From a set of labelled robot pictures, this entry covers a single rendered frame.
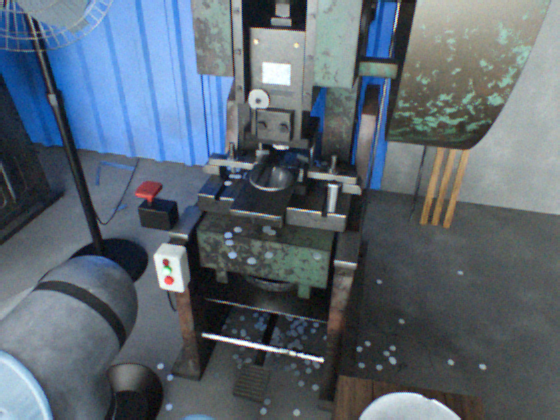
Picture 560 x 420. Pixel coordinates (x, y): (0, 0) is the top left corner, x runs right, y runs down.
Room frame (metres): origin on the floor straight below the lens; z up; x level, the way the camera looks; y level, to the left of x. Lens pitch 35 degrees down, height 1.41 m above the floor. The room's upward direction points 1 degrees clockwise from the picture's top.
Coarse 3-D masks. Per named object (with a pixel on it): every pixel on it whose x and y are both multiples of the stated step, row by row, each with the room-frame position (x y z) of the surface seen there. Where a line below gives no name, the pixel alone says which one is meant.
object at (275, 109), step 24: (264, 24) 1.13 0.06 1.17; (288, 24) 1.11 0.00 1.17; (264, 48) 1.08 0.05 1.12; (288, 48) 1.07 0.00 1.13; (264, 72) 1.08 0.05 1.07; (288, 72) 1.07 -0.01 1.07; (264, 96) 1.07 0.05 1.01; (288, 96) 1.07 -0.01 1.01; (264, 120) 1.05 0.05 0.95; (288, 120) 1.04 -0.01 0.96
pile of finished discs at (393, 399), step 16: (384, 400) 0.61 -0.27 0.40; (400, 400) 0.61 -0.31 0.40; (416, 400) 0.61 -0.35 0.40; (432, 400) 0.61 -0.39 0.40; (368, 416) 0.56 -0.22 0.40; (384, 416) 0.56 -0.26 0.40; (400, 416) 0.57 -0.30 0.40; (416, 416) 0.57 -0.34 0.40; (432, 416) 0.57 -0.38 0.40; (448, 416) 0.57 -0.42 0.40
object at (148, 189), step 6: (138, 186) 1.01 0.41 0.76; (144, 186) 1.01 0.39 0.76; (150, 186) 1.01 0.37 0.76; (156, 186) 1.01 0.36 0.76; (162, 186) 1.02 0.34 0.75; (138, 192) 0.98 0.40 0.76; (144, 192) 0.98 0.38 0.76; (150, 192) 0.98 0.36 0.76; (156, 192) 0.99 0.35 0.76; (150, 198) 0.97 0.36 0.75
